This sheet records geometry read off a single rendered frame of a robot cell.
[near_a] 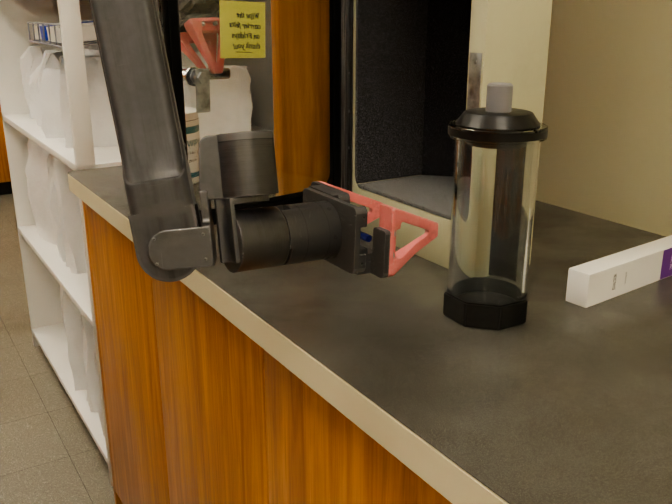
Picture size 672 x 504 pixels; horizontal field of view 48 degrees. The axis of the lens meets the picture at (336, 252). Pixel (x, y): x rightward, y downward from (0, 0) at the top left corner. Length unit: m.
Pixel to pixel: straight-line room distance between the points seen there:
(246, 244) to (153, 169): 0.10
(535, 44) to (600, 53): 0.39
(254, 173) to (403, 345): 0.27
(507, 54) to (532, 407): 0.47
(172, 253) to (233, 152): 0.10
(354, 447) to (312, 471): 0.12
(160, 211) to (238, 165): 0.08
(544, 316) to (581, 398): 0.20
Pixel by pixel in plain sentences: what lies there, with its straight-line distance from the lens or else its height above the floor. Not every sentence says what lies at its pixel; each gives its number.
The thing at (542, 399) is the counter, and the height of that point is 0.94.
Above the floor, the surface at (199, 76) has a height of 1.20.
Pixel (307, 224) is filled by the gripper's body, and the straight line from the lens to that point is 0.70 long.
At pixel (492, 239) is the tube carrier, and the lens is 0.84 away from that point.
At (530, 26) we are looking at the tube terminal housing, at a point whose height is 1.27.
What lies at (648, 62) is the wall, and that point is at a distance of 1.35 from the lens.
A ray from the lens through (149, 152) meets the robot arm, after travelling 0.68.
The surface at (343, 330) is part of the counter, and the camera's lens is 0.85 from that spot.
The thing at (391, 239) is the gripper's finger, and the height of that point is 1.08.
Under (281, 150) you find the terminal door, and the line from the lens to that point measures 1.14.
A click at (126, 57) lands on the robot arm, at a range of 0.69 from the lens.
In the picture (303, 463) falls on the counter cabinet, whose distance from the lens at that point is 0.96.
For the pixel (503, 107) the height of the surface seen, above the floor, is 1.19.
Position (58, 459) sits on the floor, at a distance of 2.48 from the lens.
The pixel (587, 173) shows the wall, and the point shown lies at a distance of 1.43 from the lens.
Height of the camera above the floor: 1.29
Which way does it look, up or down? 18 degrees down
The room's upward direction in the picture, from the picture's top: straight up
